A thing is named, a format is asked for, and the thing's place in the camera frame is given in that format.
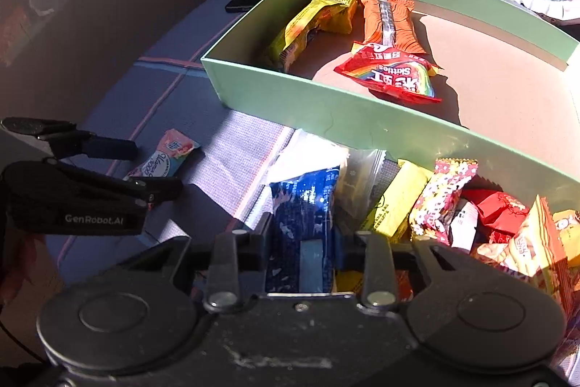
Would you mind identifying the red rainbow candy packet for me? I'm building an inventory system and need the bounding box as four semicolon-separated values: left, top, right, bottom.
333;41;443;104

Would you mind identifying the crumpled yellow snack packet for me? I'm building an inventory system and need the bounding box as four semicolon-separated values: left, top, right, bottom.
266;0;364;73

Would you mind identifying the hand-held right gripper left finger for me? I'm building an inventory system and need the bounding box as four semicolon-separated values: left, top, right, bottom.
117;216;273;314

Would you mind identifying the pile of assorted snack packets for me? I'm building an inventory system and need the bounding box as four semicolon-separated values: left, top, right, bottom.
267;130;580;315

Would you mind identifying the green cardboard box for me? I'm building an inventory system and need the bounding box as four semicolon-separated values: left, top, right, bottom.
200;0;580;279

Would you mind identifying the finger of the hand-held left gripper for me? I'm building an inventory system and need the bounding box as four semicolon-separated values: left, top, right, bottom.
43;157;185;206
0;117;138;161

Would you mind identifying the blue plaid bed sheet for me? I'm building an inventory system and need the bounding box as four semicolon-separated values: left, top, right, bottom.
47;0;318;279

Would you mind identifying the blue snack packet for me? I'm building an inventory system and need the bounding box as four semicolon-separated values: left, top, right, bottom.
265;166;341;295

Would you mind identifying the pink snack packet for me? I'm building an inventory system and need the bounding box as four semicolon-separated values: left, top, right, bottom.
126;128;203;180

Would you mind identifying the orange snack bar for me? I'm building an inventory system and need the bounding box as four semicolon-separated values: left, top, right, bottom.
359;0;429;58

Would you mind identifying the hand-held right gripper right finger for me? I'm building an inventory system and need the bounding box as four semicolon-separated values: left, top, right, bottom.
300;227;494;312

